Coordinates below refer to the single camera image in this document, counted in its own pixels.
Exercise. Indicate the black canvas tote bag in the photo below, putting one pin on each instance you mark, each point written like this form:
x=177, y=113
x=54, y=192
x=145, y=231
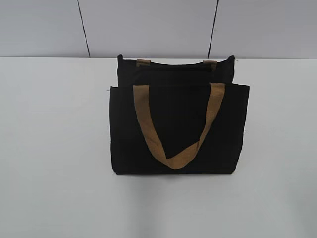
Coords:
x=176, y=119

